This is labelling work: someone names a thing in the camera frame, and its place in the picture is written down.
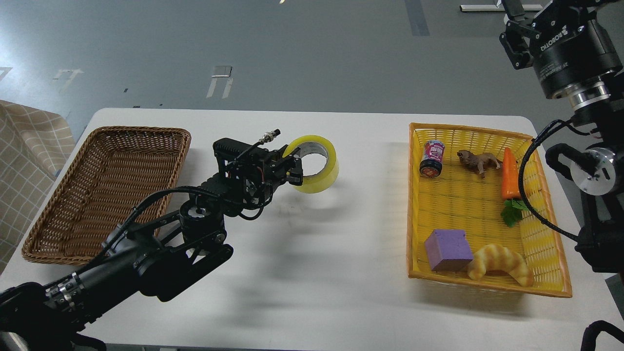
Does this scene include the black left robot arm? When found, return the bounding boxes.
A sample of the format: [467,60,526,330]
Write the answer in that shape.
[0,129,304,351]

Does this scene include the toy croissant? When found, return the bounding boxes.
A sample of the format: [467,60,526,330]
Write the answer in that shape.
[467,244,534,287]

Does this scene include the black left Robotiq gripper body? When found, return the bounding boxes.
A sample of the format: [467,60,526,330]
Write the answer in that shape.
[225,153,288,208]

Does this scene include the brown toy lion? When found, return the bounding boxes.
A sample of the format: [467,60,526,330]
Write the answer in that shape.
[456,150,503,178]

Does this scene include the purple foam block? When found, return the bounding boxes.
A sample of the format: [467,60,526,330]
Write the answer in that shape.
[424,229,474,273]

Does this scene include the orange toy carrot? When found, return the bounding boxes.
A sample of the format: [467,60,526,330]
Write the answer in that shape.
[501,148,528,227]

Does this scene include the yellow tape roll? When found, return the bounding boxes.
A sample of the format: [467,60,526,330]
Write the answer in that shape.
[283,134,339,194]

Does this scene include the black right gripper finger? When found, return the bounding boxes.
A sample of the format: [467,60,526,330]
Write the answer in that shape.
[499,0,537,70]

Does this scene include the small printed drink can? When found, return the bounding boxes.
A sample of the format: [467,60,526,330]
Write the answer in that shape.
[419,139,445,178]

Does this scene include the yellow plastic basket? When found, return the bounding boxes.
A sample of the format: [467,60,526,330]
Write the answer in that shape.
[406,123,572,298]

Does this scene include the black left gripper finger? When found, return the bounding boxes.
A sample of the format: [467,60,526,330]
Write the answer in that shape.
[286,163,304,186]
[280,145,302,171]

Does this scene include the brown wicker basket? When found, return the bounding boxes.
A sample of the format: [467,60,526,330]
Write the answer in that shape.
[21,126,192,265]

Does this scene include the beige checkered cloth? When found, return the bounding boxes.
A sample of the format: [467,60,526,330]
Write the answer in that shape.
[0,100,75,270]

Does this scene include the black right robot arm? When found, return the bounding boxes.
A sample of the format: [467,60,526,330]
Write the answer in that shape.
[499,0,624,275]

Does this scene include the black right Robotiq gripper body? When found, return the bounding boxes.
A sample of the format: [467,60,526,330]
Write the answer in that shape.
[529,0,623,98]

